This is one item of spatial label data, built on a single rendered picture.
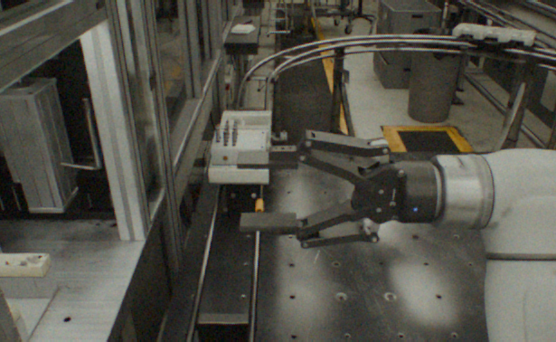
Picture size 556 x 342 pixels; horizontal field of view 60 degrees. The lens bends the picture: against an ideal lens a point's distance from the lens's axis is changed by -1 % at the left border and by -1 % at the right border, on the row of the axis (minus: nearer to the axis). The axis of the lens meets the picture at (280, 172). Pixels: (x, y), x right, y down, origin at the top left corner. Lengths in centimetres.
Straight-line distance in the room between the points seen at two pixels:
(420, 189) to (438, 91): 307
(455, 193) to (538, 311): 15
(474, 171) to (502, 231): 8
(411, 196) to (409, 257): 66
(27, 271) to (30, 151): 24
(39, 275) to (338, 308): 59
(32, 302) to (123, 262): 15
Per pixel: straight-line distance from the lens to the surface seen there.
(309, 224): 60
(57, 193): 96
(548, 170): 61
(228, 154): 113
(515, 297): 60
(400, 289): 113
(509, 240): 60
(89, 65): 76
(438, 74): 358
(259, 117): 142
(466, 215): 58
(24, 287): 81
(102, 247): 89
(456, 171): 58
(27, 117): 91
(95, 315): 77
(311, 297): 108
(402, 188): 57
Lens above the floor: 143
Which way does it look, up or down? 29 degrees down
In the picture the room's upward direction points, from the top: straight up
